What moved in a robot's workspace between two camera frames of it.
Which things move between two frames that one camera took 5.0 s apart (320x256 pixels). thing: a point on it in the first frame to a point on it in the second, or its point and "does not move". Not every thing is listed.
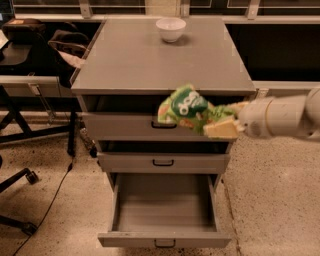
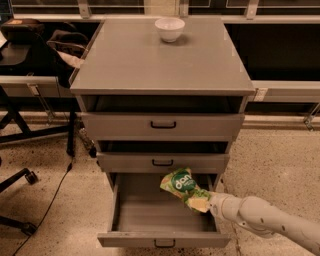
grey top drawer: (136, 117) does not move
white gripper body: (254, 117) to (218, 206)
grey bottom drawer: (165, 210) does not move
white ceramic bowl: (171, 28) does not move
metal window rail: (86, 13) does not move
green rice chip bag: (187, 107) to (181, 182)
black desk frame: (16, 104) does not move
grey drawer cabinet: (127, 67) does not move
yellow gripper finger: (225, 129) to (200, 204)
